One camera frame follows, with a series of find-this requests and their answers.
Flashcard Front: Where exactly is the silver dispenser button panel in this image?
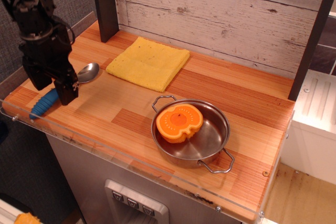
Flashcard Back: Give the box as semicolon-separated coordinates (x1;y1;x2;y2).
104;179;170;223

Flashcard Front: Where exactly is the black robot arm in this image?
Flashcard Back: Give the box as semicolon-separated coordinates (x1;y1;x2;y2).
2;0;79;105

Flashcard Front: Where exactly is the orange toy fruit half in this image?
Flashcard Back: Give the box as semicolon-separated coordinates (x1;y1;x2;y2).
155;103;203;144

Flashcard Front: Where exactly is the blue handled metal spoon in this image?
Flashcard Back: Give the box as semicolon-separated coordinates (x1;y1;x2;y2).
29;62;100;120

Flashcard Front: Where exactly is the dark left shelf post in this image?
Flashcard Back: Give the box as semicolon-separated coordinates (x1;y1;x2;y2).
94;0;119;42

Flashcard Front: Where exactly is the dark right shelf post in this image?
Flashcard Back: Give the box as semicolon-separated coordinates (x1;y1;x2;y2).
288;0;334;101

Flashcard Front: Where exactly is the white toy sink unit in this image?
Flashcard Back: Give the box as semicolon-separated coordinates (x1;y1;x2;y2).
281;70;335;184

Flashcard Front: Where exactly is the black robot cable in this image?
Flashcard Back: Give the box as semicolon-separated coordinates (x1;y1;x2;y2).
52;15;76;46

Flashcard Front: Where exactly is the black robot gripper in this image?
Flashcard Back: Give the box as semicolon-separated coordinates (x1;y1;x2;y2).
18;22;79;105

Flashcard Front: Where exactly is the stainless steel pot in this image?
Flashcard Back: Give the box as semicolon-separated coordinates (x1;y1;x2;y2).
151;98;235;174

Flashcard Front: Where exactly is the yellow folded cloth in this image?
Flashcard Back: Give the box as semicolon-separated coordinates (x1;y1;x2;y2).
106;37;190;92

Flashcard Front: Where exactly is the yellow object at bottom left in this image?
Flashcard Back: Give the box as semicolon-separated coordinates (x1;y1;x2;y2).
14;212;41;224

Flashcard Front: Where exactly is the dark shelf post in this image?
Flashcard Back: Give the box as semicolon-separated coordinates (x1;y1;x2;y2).
288;0;334;101
94;0;119;42

